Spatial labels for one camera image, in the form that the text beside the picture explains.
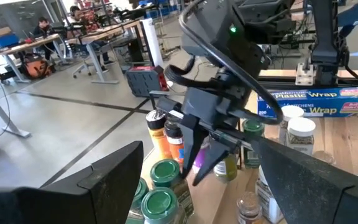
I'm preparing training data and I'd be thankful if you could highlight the orange chili powder jar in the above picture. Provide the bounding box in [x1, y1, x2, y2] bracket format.
[164, 119, 186, 170]

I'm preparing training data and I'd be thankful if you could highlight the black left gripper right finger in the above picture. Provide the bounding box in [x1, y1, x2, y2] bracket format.
[252, 136, 358, 224]

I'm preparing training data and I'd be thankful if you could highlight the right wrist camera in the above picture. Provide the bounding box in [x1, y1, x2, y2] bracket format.
[183, 88, 229, 125]

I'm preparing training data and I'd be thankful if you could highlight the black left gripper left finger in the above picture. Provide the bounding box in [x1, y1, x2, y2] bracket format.
[0, 140, 145, 224]

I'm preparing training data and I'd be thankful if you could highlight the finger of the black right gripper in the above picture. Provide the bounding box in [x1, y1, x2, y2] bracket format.
[193, 141, 239, 187]
[178, 114, 209, 180]

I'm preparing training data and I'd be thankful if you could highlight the yellow-orange black-lid spice jar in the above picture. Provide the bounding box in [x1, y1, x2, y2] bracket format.
[145, 109, 173, 160]

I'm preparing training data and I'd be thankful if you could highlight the dark blue red tool case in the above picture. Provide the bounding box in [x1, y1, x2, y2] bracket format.
[125, 65, 169, 98]

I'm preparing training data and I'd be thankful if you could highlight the small glass spice jar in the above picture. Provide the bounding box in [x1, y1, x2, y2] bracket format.
[236, 191, 264, 224]

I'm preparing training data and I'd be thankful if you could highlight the office chair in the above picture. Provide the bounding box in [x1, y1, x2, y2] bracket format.
[72, 43, 117, 79]

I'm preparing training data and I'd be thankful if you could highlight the white floor stand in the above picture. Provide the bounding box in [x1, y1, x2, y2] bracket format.
[140, 17, 175, 90]

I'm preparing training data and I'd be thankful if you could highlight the green-lid spice jar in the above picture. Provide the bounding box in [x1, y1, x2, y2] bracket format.
[150, 159, 195, 218]
[126, 186, 188, 224]
[132, 177, 151, 207]
[242, 119, 265, 169]

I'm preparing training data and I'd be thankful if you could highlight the black computer tower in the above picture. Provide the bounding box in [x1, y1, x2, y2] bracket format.
[127, 37, 145, 65]

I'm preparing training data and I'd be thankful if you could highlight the person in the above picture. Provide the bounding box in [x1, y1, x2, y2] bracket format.
[32, 17, 62, 62]
[67, 5, 111, 65]

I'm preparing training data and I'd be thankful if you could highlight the blue plastic wrap box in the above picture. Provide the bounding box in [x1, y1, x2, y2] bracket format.
[257, 86, 358, 118]

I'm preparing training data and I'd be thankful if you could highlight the orange bag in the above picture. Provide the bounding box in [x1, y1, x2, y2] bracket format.
[22, 53, 55, 79]

